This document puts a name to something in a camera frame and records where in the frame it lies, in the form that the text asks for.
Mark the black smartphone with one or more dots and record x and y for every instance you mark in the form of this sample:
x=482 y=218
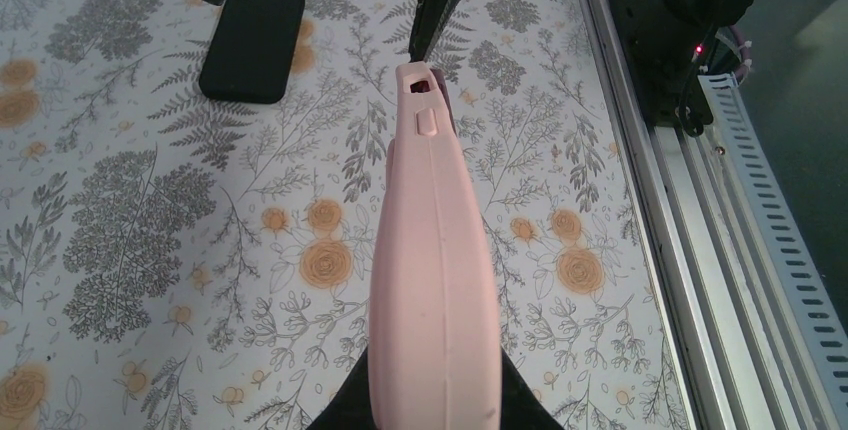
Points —
x=250 y=55

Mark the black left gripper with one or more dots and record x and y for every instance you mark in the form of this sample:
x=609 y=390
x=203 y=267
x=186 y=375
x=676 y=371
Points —
x=372 y=397

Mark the slotted grey cable duct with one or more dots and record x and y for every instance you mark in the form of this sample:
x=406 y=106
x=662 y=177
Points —
x=821 y=331

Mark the aluminium rail base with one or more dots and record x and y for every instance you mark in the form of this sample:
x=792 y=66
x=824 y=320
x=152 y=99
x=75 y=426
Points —
x=739 y=349

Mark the floral patterned table mat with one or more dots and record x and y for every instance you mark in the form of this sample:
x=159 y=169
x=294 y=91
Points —
x=169 y=262

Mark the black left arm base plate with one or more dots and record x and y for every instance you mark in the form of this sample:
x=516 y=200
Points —
x=664 y=50

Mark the pink phone case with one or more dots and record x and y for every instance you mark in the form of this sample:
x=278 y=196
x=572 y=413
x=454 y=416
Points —
x=433 y=294

